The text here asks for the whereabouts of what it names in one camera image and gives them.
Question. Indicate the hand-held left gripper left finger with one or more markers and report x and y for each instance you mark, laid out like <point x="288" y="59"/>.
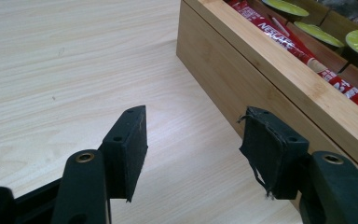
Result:
<point x="127" y="155"/>

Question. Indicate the dark tea packets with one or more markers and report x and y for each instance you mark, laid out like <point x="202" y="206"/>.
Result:
<point x="351" y="12"/>

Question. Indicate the wooden tea box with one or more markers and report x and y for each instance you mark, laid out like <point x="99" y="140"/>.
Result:
<point x="261" y="81"/>

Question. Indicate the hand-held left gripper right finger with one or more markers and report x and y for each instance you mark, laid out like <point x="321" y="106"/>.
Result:
<point x="270" y="155"/>

